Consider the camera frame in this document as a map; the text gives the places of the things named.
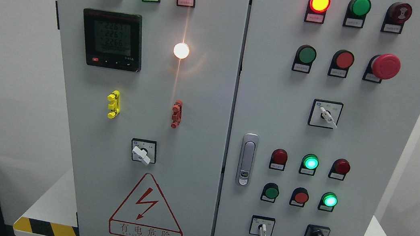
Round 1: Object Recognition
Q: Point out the red terminal connector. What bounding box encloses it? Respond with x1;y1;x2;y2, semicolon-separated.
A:
171;99;183;129

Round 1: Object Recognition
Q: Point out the white lit indicator light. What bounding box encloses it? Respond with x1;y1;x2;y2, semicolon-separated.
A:
173;42;190;59

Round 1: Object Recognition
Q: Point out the dark red indicator light left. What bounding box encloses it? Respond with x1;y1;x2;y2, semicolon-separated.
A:
269;149;288;171

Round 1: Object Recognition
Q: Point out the dark red indicator light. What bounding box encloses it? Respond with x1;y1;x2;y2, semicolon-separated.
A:
327;158;351;180
269;149;288;171

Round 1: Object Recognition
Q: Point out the grey left cabinet door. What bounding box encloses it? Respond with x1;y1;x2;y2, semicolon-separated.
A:
58;0;249;236

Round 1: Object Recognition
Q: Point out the grey cabinet door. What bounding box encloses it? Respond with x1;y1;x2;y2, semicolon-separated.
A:
214;0;420;236
58;0;249;236

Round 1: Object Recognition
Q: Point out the green push button lower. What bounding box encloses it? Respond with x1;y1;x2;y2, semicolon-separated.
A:
260;182;280;203

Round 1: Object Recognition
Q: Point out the green push button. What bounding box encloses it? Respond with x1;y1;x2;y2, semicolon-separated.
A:
292;45;317;74
260;182;280;203

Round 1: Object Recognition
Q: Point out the yellow terminal connector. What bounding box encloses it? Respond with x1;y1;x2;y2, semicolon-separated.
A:
107;90;120;119

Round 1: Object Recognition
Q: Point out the green lit indicator light middle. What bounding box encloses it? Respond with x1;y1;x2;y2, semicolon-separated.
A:
299;153;319;176

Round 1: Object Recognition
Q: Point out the green push button upper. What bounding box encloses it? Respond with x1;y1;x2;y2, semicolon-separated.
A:
292;45;317;74

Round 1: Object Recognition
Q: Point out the red electric hazard warning sign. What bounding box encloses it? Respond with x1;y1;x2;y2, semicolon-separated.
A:
109;173;183;236

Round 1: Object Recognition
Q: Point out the red push button lower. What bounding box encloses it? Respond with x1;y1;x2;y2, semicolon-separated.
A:
289;187;309;207

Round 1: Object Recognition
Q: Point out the red push button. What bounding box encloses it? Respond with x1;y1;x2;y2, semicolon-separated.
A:
289;187;309;207
327;50;355;79

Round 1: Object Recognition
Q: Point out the black digital power meter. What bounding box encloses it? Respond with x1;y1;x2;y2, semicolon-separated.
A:
83;8;143;72

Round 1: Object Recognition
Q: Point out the grey right cabinet door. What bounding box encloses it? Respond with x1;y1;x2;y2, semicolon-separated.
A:
214;0;420;236

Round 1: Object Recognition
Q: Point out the dark red indicator light right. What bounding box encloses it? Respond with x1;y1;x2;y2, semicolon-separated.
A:
327;158;351;180

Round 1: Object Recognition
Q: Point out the red push button upper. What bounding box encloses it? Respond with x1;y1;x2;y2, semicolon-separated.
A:
327;50;355;79

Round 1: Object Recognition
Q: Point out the green lit indicator light lower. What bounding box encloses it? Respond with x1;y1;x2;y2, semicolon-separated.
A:
317;192;338;212

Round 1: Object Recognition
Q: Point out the red lit indicator light right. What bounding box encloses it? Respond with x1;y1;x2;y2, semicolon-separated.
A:
304;0;331;25

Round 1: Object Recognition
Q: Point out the red emergency stop mushroom button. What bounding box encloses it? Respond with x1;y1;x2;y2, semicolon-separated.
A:
362;53;401;84

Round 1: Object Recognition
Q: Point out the green unlit indicator light top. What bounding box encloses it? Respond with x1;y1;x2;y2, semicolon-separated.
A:
343;0;372;29

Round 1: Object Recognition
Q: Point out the dark red buzzer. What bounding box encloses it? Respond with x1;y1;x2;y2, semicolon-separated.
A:
381;2;413;35

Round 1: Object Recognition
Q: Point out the silver door lock handle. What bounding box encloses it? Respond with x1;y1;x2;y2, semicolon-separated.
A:
236;133;259;186

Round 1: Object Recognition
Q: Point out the white selector switch left door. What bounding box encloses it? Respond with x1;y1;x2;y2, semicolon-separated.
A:
131;138;157;165

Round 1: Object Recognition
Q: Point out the white selector switch upper right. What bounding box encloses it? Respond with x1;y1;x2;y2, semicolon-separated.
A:
307;99;344;129

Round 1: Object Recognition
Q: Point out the white selector switch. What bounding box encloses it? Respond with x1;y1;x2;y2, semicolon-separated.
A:
249;215;276;236
307;99;344;129

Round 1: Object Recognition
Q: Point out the white selector switch lower right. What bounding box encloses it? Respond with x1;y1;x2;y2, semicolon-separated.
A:
249;215;276;236

